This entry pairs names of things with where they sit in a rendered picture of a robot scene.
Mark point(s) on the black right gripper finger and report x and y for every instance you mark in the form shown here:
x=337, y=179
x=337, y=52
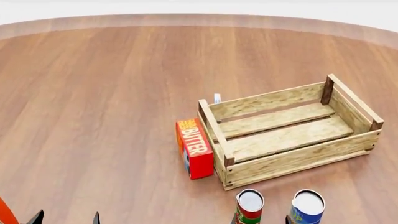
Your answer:
x=288, y=220
x=234, y=220

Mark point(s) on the blue labelled can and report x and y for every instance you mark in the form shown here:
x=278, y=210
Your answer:
x=308, y=207

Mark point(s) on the red green tomato sauce can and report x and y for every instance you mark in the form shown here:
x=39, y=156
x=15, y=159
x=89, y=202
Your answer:
x=248, y=205

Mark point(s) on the wooden slatted crate tray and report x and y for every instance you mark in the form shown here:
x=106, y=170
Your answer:
x=280, y=140

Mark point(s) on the red butter box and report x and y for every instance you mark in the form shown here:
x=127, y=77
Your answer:
x=196, y=149

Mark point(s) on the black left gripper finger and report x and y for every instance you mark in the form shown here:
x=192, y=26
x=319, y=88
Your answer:
x=37, y=219
x=96, y=219

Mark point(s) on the orange curved object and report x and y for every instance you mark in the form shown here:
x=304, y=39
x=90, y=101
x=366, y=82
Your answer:
x=7, y=212

